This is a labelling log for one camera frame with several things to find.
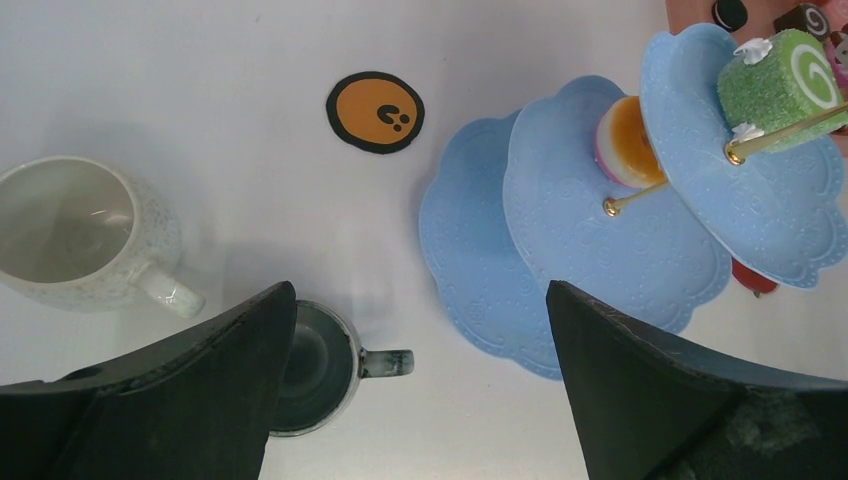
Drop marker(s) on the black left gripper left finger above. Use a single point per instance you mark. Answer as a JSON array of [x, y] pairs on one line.
[[196, 405]]

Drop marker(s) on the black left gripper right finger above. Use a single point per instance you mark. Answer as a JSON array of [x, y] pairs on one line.
[[648, 404]]

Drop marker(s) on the blue three-tier cake stand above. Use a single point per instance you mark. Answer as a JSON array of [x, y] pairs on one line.
[[517, 203]]

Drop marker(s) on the orange round jelly cake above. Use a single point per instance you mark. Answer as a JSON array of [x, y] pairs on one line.
[[622, 147]]

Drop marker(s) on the green swirl roll cake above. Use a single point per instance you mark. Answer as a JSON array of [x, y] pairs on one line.
[[773, 83]]

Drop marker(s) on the dark green glazed mug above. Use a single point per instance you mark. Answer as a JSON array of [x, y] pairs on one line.
[[325, 366]]

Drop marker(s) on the red round coaster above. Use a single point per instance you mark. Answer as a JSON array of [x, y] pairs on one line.
[[757, 284]]

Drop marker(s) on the white speckled mug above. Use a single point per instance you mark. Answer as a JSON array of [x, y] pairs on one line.
[[80, 235]]

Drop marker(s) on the orange round coaster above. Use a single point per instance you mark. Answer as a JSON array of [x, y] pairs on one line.
[[375, 111]]

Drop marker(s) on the black round cookie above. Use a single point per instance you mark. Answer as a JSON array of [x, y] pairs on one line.
[[731, 15]]

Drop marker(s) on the pink rectangular tray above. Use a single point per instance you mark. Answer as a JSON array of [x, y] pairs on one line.
[[761, 13]]

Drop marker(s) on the magenta swirl roll cake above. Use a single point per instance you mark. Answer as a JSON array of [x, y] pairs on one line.
[[836, 53]]

